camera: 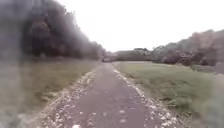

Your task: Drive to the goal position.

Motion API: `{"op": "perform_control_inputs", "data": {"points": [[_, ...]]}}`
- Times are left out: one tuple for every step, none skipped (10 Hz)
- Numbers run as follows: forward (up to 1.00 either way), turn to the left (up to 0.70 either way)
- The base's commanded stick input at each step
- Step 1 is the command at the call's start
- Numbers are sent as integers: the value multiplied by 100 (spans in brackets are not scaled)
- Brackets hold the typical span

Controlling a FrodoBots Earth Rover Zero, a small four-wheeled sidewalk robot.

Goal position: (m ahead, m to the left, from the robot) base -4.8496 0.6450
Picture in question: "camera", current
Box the dark wood of trees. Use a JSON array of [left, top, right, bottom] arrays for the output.
[[0, 0, 108, 63]]

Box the grey asphalt path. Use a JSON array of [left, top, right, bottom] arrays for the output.
[[37, 61, 183, 128]]

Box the green grass field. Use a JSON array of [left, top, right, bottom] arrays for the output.
[[112, 60, 224, 128]]

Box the tree covered hillside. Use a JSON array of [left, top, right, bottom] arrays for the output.
[[151, 28, 224, 67]]

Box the distant hedge line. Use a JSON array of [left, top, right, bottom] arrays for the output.
[[105, 47, 155, 63]]

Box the grass verge with leaves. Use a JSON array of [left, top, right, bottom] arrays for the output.
[[0, 58, 101, 128]]

